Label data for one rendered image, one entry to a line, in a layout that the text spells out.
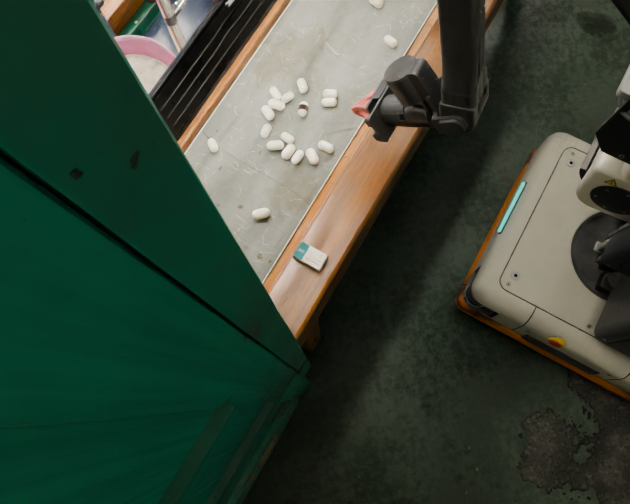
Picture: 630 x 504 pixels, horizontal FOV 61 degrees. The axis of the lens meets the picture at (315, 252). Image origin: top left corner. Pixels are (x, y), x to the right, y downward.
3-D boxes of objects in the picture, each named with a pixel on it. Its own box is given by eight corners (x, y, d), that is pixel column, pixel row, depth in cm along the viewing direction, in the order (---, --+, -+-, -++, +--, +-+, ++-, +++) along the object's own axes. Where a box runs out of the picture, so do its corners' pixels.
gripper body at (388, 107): (360, 120, 97) (391, 121, 91) (387, 76, 99) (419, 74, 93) (379, 143, 101) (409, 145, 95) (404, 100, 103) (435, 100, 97)
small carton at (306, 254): (327, 257, 107) (327, 255, 105) (319, 272, 107) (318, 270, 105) (302, 243, 108) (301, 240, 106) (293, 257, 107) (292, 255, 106)
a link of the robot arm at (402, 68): (468, 135, 86) (486, 95, 88) (437, 83, 78) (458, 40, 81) (406, 139, 94) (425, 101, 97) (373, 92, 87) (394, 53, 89)
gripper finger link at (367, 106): (337, 107, 103) (372, 107, 96) (355, 78, 104) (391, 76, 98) (356, 130, 107) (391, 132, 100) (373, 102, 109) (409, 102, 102)
